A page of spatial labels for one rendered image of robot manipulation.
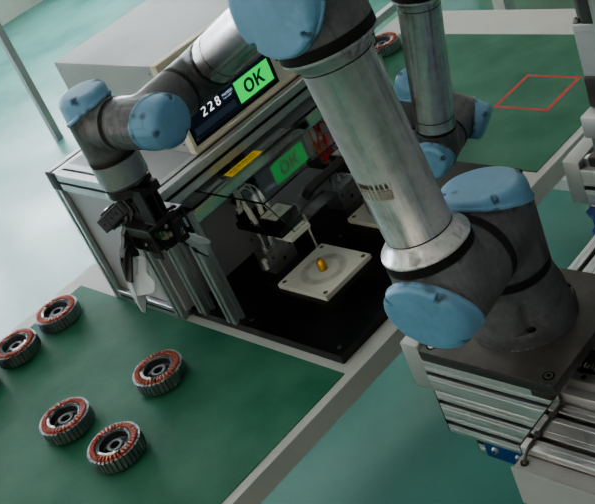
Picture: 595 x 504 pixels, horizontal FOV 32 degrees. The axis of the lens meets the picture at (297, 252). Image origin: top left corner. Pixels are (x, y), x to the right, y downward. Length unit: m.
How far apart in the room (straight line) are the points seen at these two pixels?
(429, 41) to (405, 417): 1.42
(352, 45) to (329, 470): 1.96
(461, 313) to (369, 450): 1.73
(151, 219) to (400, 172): 0.48
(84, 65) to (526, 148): 1.01
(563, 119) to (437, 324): 1.33
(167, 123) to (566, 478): 0.69
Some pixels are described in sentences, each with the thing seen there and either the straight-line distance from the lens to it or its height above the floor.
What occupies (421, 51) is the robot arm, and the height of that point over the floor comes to 1.25.
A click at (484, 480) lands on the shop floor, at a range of 2.73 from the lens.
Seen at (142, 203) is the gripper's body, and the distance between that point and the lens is 1.52.
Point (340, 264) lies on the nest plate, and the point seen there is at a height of 0.78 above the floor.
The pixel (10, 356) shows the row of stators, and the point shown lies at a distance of 2.50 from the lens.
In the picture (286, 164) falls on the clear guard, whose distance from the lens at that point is 2.05.
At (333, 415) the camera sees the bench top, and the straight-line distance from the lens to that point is 1.95.
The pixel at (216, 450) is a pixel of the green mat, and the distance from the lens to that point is 1.95.
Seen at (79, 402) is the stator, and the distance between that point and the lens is 2.20.
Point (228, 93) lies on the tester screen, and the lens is 2.16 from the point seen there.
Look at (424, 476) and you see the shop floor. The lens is 2.80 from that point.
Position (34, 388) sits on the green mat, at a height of 0.75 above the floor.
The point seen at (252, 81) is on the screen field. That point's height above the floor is 1.17.
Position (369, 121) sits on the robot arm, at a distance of 1.15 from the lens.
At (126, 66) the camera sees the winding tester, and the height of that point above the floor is 1.32.
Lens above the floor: 1.95
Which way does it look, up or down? 30 degrees down
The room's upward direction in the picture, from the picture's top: 24 degrees counter-clockwise
